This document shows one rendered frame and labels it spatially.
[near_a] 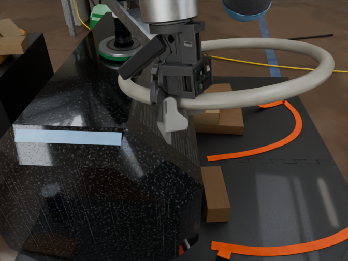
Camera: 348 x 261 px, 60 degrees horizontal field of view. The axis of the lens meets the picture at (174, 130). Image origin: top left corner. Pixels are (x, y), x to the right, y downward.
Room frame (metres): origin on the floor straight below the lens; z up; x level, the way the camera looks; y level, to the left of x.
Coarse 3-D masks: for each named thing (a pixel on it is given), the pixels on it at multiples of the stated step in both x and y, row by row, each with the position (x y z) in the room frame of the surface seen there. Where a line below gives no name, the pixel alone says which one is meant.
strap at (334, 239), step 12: (288, 108) 2.00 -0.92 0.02; (300, 120) 1.84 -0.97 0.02; (276, 144) 1.56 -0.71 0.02; (216, 156) 1.44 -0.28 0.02; (228, 156) 1.44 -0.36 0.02; (240, 156) 1.44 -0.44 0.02; (324, 240) 0.84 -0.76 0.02; (336, 240) 0.84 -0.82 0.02; (240, 252) 0.77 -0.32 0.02; (252, 252) 0.77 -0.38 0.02; (264, 252) 0.77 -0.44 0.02; (276, 252) 0.77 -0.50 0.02; (288, 252) 0.77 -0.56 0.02; (300, 252) 0.77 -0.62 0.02
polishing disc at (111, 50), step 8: (104, 40) 1.27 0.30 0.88; (112, 40) 1.27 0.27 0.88; (136, 40) 1.27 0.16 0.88; (104, 48) 1.19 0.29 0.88; (112, 48) 1.19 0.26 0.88; (120, 48) 1.19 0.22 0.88; (128, 48) 1.19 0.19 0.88; (136, 48) 1.19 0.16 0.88; (120, 56) 1.13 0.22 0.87; (128, 56) 1.14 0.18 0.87
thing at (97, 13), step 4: (100, 0) 2.88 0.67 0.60; (100, 4) 2.83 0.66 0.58; (96, 8) 2.77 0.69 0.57; (100, 8) 2.76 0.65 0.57; (104, 8) 2.75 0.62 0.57; (108, 8) 2.74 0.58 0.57; (92, 12) 2.78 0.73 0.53; (96, 12) 2.73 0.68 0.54; (100, 12) 2.72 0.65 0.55; (104, 12) 2.71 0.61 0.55; (92, 16) 2.72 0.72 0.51; (96, 16) 2.71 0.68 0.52; (100, 16) 2.70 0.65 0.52; (92, 20) 2.69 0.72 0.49; (96, 20) 2.68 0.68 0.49; (92, 24) 2.68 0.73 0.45
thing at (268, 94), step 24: (216, 48) 0.87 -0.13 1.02; (240, 48) 0.87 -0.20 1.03; (264, 48) 0.82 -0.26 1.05; (288, 48) 0.76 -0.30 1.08; (312, 48) 0.68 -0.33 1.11; (312, 72) 0.50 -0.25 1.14; (144, 96) 0.48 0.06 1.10; (168, 96) 0.46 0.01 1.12; (216, 96) 0.43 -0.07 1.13; (240, 96) 0.43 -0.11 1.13; (264, 96) 0.43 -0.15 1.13; (288, 96) 0.44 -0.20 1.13
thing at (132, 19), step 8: (104, 0) 1.21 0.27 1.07; (112, 0) 1.12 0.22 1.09; (136, 0) 1.22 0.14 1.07; (112, 8) 1.13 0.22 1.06; (120, 8) 1.06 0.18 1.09; (136, 8) 1.17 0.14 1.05; (120, 16) 1.07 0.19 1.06; (128, 16) 1.00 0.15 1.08; (136, 16) 1.10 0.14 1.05; (128, 24) 1.00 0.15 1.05; (136, 24) 0.95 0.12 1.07; (144, 24) 1.04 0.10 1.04; (136, 32) 0.95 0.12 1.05; (144, 32) 0.90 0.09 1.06; (144, 40) 0.89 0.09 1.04
